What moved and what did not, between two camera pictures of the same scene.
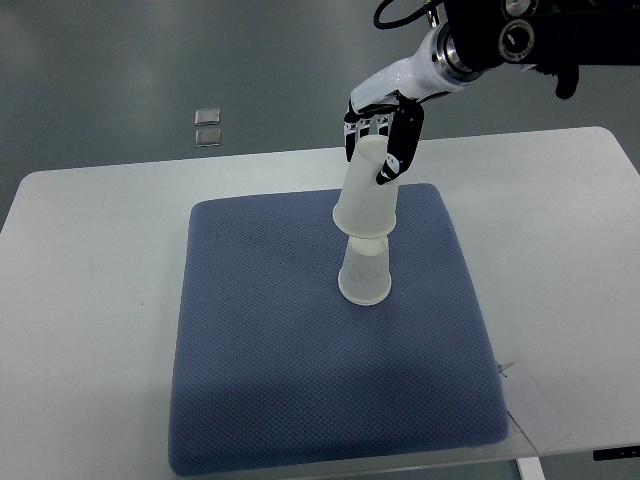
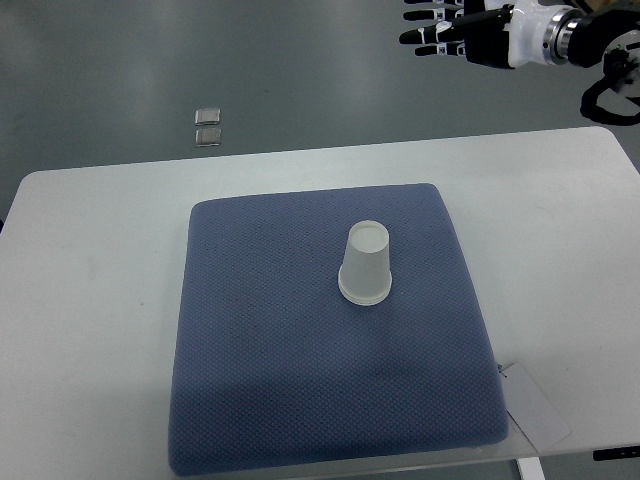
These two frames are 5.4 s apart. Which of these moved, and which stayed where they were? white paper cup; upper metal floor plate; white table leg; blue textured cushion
Moved: white paper cup
Stayed: upper metal floor plate; blue textured cushion; white table leg
